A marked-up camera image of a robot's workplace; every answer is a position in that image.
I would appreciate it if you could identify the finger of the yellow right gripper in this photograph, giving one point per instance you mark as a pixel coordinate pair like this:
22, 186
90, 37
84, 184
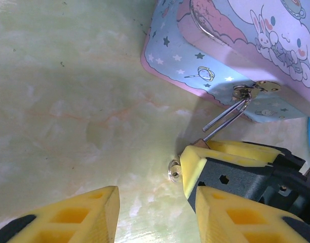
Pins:
193, 169
246, 153

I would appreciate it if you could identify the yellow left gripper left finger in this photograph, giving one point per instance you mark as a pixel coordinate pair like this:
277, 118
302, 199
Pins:
76, 220

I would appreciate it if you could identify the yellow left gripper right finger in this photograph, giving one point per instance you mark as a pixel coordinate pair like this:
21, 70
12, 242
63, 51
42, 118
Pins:
246, 222

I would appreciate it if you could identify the brass padlock with steel shackle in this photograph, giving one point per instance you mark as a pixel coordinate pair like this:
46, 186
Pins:
201, 144

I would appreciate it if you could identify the blue cartoon tin box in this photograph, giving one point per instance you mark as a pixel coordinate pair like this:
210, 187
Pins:
221, 38

